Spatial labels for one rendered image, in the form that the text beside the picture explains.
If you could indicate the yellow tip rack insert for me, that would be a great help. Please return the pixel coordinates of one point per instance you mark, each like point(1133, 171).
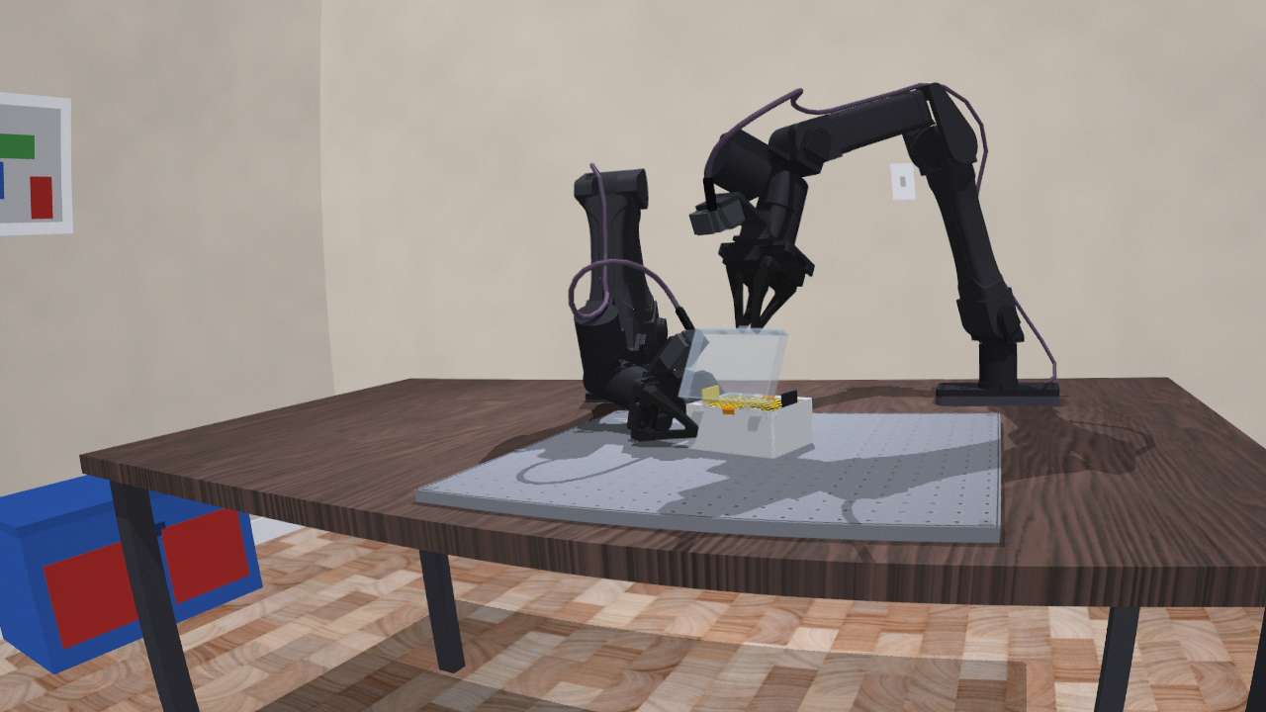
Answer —
point(786, 399)

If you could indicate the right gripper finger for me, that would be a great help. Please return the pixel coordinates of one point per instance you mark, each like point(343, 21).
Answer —
point(650, 401)

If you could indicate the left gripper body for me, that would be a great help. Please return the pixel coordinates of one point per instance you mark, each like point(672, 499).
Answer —
point(755, 241)

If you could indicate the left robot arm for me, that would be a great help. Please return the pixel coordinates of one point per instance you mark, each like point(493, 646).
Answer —
point(986, 307)

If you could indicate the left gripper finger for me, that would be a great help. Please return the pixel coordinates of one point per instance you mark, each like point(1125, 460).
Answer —
point(768, 274)
point(738, 275)

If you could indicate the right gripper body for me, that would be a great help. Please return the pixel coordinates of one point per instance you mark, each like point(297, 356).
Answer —
point(656, 374)

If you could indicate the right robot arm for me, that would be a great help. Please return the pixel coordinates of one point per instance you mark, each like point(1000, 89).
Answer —
point(614, 234)

